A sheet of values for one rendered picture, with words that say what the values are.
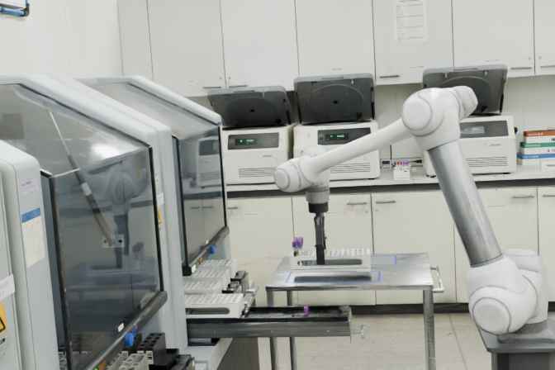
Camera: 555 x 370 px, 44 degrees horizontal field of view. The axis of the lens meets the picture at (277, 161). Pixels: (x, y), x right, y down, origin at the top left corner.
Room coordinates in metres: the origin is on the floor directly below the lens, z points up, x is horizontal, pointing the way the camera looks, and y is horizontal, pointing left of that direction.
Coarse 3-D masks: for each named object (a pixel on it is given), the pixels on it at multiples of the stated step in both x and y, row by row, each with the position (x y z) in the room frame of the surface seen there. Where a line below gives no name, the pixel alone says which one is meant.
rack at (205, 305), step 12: (192, 300) 2.21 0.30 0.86; (204, 300) 2.20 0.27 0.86; (216, 300) 2.19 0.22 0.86; (228, 300) 2.19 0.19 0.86; (240, 300) 2.19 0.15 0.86; (192, 312) 2.25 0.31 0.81; (204, 312) 2.25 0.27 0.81; (216, 312) 2.24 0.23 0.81; (228, 312) 2.23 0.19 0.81; (240, 312) 2.17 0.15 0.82
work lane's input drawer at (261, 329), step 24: (264, 312) 2.22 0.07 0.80; (288, 312) 2.21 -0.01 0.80; (312, 312) 2.19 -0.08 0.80; (336, 312) 2.18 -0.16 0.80; (192, 336) 2.15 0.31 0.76; (216, 336) 2.14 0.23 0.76; (240, 336) 2.13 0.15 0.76; (264, 336) 2.12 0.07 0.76; (288, 336) 2.11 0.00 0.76; (312, 336) 2.09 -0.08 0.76; (336, 336) 2.08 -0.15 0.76
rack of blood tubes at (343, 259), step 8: (296, 256) 2.52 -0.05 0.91; (304, 256) 2.51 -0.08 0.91; (312, 256) 2.51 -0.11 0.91; (328, 256) 2.50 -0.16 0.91; (336, 256) 2.49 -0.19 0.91; (344, 256) 2.49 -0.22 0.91; (352, 256) 2.49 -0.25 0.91; (360, 256) 2.48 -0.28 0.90; (368, 256) 2.48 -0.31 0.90; (296, 264) 2.51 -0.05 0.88; (304, 264) 2.55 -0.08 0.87; (312, 264) 2.53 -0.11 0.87; (328, 264) 2.59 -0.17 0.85; (336, 264) 2.58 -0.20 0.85; (344, 264) 2.58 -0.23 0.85; (352, 264) 2.57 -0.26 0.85; (360, 264) 2.48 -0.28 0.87; (368, 264) 2.48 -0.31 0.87; (296, 272) 2.51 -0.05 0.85; (304, 272) 2.51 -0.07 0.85; (312, 272) 2.51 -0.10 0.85; (320, 272) 2.50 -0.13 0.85
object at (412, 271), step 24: (288, 264) 2.75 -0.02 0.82; (384, 264) 2.66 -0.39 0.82; (408, 264) 2.64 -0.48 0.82; (288, 288) 2.45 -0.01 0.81; (312, 288) 2.43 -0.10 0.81; (336, 288) 2.42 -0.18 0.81; (360, 288) 2.40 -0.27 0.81; (384, 288) 2.39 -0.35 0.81; (408, 288) 2.38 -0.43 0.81; (432, 288) 2.36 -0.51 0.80; (432, 312) 2.36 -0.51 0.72; (432, 336) 2.36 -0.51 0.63; (432, 360) 2.37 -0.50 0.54
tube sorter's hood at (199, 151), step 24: (120, 96) 2.42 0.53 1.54; (144, 96) 2.63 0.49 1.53; (168, 120) 2.38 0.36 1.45; (192, 120) 2.59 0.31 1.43; (192, 144) 2.32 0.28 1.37; (216, 144) 2.68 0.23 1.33; (192, 168) 2.30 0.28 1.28; (216, 168) 2.65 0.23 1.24; (192, 192) 2.28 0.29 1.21; (216, 192) 2.62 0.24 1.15; (192, 216) 2.25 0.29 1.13; (216, 216) 2.59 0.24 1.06; (192, 240) 2.23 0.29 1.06; (216, 240) 2.51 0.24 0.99; (192, 264) 2.17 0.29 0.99
